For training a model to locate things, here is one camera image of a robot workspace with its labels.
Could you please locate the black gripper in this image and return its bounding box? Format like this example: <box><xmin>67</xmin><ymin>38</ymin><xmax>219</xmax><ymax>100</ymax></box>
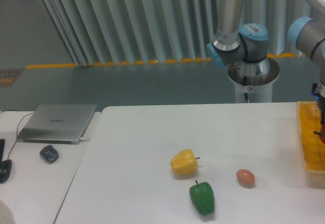
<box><xmin>311</xmin><ymin>83</ymin><xmax>324</xmax><ymax>125</ymax></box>

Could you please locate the red bell pepper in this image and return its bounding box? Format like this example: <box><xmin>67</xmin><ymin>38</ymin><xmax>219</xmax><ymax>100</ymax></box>
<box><xmin>313</xmin><ymin>124</ymin><xmax>325</xmax><ymax>144</ymax></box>

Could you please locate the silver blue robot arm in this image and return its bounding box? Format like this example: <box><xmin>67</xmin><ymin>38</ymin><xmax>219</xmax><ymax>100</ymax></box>
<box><xmin>207</xmin><ymin>0</ymin><xmax>324</xmax><ymax>124</ymax></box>

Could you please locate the yellow plastic basket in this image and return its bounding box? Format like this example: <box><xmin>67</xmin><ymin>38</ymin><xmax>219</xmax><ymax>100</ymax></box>
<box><xmin>297</xmin><ymin>101</ymin><xmax>324</xmax><ymax>189</ymax></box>

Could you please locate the brown egg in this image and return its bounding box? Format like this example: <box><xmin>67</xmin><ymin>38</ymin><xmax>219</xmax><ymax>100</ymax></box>
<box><xmin>236</xmin><ymin>169</ymin><xmax>255</xmax><ymax>186</ymax></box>

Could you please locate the yellow bell pepper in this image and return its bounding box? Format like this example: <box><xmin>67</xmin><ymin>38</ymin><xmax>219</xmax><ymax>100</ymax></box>
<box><xmin>170</xmin><ymin>149</ymin><xmax>200</xmax><ymax>175</ymax></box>

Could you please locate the green bell pepper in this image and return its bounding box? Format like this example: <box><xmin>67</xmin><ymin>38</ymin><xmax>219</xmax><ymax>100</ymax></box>
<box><xmin>189</xmin><ymin>180</ymin><xmax>215</xmax><ymax>215</ymax></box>

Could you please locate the white folding partition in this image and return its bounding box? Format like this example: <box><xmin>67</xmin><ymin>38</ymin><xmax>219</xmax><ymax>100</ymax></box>
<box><xmin>29</xmin><ymin>0</ymin><xmax>325</xmax><ymax>66</ymax></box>

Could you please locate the silver laptop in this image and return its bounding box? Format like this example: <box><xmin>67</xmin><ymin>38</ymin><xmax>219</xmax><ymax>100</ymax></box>
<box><xmin>17</xmin><ymin>104</ymin><xmax>96</xmax><ymax>144</ymax></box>

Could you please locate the black device with stand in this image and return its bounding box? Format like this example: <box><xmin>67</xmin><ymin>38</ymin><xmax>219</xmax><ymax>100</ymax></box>
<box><xmin>1</xmin><ymin>139</ymin><xmax>12</xmax><ymax>184</ymax></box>

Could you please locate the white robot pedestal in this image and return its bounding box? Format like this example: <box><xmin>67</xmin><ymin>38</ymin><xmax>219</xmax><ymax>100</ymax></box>
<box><xmin>228</xmin><ymin>57</ymin><xmax>280</xmax><ymax>103</ymax></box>

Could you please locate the black pedestal cable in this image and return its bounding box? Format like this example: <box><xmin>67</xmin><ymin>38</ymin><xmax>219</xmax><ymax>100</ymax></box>
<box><xmin>242</xmin><ymin>75</ymin><xmax>251</xmax><ymax>104</ymax></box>

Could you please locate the thin black cable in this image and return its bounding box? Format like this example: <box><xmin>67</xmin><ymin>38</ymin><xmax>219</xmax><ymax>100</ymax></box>
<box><xmin>0</xmin><ymin>109</ymin><xmax>38</xmax><ymax>162</ymax></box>

